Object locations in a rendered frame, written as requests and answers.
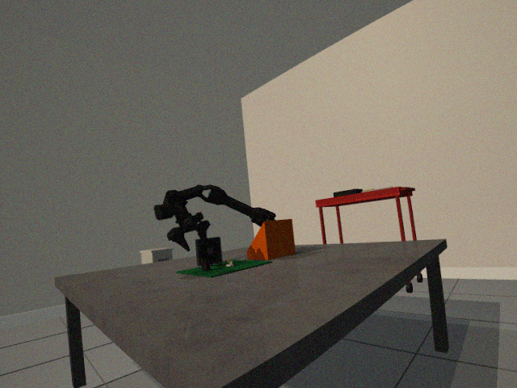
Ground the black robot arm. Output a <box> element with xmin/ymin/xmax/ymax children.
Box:
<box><xmin>154</xmin><ymin>184</ymin><xmax>276</xmax><ymax>229</ymax></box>

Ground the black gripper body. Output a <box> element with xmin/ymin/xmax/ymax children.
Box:
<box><xmin>167</xmin><ymin>212</ymin><xmax>210</xmax><ymax>241</ymax></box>

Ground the green circuit board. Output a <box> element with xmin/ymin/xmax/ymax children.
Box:
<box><xmin>176</xmin><ymin>259</ymin><xmax>272</xmax><ymax>277</ymax></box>

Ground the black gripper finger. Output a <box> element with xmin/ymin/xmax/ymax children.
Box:
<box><xmin>198</xmin><ymin>226</ymin><xmax>208</xmax><ymax>245</ymax></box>
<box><xmin>172</xmin><ymin>232</ymin><xmax>190</xmax><ymax>251</ymax></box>

